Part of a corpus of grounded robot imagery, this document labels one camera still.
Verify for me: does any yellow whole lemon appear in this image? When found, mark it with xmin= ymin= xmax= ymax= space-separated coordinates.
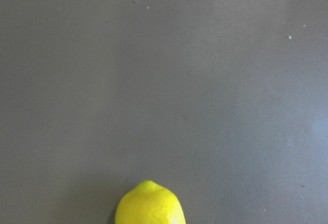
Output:
xmin=115 ymin=180 xmax=186 ymax=223

